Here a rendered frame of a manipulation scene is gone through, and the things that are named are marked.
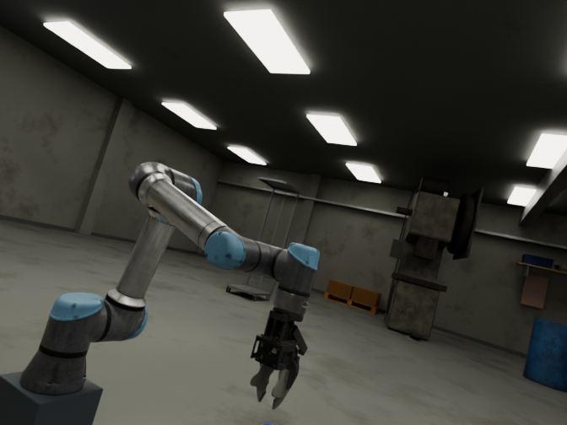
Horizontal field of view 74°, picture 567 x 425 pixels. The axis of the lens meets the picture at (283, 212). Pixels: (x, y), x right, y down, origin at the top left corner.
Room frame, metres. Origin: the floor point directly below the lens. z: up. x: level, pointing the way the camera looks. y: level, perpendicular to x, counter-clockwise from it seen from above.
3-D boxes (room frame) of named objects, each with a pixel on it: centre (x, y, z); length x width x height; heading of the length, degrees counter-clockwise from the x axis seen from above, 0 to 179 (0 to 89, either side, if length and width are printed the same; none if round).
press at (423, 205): (6.97, -2.75, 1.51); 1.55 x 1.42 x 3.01; 154
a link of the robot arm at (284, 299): (0.87, -0.07, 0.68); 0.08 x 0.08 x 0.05
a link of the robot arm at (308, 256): (0.87, -0.07, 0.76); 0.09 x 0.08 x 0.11; 58
